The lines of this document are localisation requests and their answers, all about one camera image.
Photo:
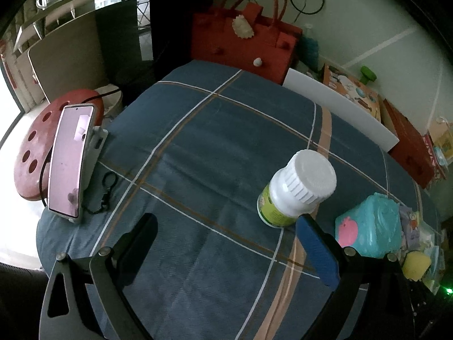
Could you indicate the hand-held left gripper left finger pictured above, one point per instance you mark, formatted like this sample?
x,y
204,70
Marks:
x,y
141,237

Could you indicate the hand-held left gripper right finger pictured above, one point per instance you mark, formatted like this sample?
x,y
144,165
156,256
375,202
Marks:
x,y
316,251

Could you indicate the yellow sponge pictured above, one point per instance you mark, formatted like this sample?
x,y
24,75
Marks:
x,y
417,265

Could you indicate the blue face mask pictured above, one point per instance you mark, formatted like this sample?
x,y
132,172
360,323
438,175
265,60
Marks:
x,y
433,262

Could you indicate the teal wipes pack pink lid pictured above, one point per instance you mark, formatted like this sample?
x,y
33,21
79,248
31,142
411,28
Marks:
x,y
375,219

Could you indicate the white plastic bottle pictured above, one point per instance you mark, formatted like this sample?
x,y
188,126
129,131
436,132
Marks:
x,y
300,177

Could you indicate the purple cartoon wipes packet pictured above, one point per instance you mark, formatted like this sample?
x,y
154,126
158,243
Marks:
x,y
410,226

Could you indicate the smartphone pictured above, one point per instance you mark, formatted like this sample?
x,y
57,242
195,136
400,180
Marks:
x,y
69,156

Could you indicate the blue plaid blanket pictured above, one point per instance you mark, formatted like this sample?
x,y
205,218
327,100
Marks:
x,y
212,148

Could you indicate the white bin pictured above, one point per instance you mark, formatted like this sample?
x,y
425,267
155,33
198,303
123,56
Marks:
x,y
109,102

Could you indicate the red cardboard box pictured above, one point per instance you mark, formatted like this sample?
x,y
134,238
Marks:
x,y
410,148

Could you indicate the pink stool with holes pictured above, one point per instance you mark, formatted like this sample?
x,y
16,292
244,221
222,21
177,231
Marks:
x,y
39,138

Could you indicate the red patterned gift bag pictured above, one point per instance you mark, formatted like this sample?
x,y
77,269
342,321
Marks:
x,y
433,163

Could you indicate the white foam board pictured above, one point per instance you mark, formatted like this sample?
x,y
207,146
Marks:
x,y
336,102

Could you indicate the orange illustrated toy box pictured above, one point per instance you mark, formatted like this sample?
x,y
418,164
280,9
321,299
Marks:
x,y
354,92

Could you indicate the beige gift bag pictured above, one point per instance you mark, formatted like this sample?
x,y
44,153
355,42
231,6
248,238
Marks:
x,y
444,138

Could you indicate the green dumbbell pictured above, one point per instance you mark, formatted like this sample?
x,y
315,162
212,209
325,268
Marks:
x,y
368,74

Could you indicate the beige wooden panel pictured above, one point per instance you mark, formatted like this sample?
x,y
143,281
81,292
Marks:
x,y
67,63

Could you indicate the black glass cabinet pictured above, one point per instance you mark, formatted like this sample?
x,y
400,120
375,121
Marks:
x,y
120,42

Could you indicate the blue liquid bottle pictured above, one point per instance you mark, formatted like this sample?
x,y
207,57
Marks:
x,y
311,49

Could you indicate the red felt tote bag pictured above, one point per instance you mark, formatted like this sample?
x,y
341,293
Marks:
x,y
233,46

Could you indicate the wooden shelf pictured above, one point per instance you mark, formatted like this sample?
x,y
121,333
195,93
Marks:
x,y
53,17

